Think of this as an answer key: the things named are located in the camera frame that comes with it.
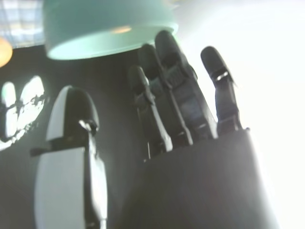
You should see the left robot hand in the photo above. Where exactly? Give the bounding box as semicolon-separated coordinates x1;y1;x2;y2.
30;30;282;229

